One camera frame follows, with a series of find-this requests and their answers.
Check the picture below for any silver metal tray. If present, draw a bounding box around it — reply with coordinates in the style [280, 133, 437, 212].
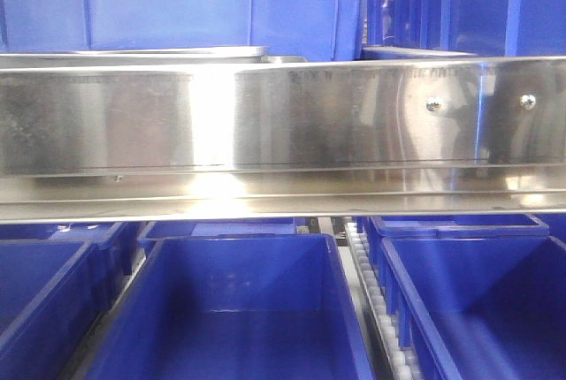
[1, 46, 307, 69]

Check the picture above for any rear right lower blue bin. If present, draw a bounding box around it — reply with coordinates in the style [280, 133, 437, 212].
[356, 214, 549, 265]

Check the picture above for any lower roller track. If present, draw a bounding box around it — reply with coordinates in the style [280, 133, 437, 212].
[338, 217, 423, 379]

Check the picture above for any large blue bin left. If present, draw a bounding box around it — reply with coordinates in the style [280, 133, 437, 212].
[0, 0, 368, 62]

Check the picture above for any lower far left blue bin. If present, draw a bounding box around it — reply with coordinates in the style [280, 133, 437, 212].
[1, 240, 96, 379]

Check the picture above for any lower stacked blue bin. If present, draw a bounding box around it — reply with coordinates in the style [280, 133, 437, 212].
[367, 0, 565, 57]

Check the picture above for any steel shelf front rail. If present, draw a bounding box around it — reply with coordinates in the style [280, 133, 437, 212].
[1, 57, 565, 224]

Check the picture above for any rail screw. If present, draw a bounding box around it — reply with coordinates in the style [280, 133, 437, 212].
[425, 96, 443, 112]
[519, 94, 537, 110]

